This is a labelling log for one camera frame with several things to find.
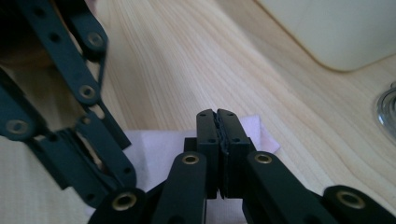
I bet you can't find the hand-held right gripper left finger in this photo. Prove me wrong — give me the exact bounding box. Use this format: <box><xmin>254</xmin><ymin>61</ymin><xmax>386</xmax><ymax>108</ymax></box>
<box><xmin>183</xmin><ymin>108</ymin><xmax>222</xmax><ymax>200</ymax></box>

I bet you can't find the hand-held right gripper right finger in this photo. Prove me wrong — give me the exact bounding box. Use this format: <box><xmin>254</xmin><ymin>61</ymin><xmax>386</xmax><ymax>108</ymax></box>
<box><xmin>216</xmin><ymin>108</ymin><xmax>257</xmax><ymax>200</ymax></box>

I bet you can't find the pink sock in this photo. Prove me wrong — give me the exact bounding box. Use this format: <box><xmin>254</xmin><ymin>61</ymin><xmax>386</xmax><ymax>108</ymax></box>
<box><xmin>83</xmin><ymin>114</ymin><xmax>281</xmax><ymax>224</ymax></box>

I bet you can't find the white divided storage box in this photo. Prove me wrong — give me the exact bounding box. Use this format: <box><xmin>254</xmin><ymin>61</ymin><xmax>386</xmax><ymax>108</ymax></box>
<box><xmin>255</xmin><ymin>0</ymin><xmax>396</xmax><ymax>73</ymax></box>

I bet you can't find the clear lid with white knob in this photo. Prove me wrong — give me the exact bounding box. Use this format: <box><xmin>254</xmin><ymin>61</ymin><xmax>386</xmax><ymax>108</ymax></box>
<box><xmin>375</xmin><ymin>80</ymin><xmax>396</xmax><ymax>142</ymax></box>

